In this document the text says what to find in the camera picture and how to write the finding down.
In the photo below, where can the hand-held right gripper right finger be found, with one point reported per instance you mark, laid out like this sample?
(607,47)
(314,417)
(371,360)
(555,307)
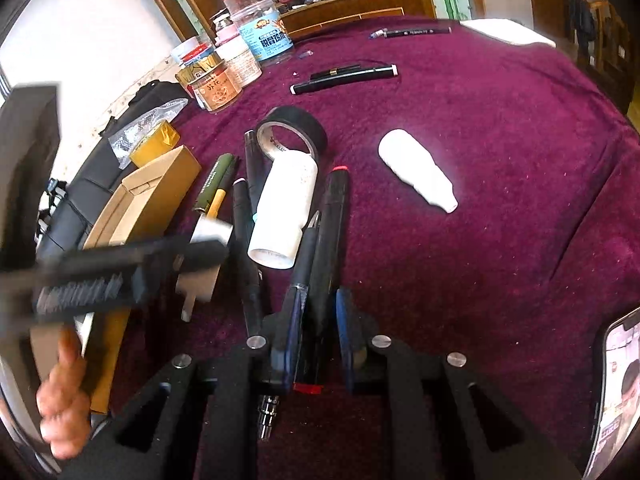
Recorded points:
(345,332)

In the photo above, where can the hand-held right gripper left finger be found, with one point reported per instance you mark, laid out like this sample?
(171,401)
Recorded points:
(292,332)

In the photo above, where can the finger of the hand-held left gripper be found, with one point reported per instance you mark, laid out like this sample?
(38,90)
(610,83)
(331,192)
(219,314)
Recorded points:
(200,255)

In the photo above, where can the metal plate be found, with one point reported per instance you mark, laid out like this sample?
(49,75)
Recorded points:
(210,230)

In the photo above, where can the black pen with silver tip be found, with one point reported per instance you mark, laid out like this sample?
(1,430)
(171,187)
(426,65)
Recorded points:
(302,260)

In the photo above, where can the cardboard box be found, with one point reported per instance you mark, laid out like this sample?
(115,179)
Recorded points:
(150,180)

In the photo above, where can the white plastic tube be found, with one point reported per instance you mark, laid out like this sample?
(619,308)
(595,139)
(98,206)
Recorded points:
(285,200)

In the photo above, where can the black marker with red cap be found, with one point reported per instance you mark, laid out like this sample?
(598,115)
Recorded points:
(332,210)

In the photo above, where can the black tape roll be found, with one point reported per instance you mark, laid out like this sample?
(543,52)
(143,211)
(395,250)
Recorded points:
(302,121)

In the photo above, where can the white plastic bottle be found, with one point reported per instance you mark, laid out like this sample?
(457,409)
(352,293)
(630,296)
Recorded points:
(410,160)

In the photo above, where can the person's left hand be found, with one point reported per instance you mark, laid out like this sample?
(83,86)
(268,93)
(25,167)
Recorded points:
(62,400)

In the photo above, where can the black leather sofa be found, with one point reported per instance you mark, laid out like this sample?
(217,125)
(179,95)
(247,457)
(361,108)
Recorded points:
(85,190)

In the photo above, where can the green yellow utility knife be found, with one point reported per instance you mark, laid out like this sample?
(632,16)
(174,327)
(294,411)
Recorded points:
(212,180)

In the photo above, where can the gold box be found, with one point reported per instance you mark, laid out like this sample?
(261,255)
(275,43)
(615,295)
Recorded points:
(155,144)

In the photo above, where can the clear plastic bag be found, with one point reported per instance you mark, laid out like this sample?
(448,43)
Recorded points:
(145,121)

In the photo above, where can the purple tablecloth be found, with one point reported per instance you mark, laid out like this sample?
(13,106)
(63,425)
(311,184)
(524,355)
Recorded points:
(475,260)

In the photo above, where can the orange label clear jar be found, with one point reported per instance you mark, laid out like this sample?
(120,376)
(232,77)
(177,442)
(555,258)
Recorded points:
(220,92)

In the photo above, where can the gold red can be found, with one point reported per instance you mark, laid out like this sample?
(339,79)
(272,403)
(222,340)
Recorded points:
(192,74)

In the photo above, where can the small red lid jar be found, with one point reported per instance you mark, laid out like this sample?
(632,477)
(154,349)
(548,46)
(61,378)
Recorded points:
(190,52)

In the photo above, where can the small clear pen cap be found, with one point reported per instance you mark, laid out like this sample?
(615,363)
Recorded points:
(304,54)

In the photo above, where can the black pen with gold clip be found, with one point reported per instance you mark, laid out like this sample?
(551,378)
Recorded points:
(332,71)

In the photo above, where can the black pen with white ends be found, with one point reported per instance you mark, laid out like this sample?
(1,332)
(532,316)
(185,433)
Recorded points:
(345,78)

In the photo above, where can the pink lid jar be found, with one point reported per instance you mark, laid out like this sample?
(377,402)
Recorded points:
(223,27)

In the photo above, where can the blue label large jar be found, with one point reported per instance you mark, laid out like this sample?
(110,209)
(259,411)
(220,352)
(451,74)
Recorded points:
(267,35)

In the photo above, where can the smartphone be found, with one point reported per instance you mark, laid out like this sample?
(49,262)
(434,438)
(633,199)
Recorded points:
(617,400)

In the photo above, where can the wooden cabinet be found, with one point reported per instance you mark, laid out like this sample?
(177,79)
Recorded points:
(350,5)

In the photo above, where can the thin dark pen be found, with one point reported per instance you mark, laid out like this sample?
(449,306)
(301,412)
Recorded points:
(410,32)

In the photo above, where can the white notebook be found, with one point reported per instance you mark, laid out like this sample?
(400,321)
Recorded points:
(505,32)

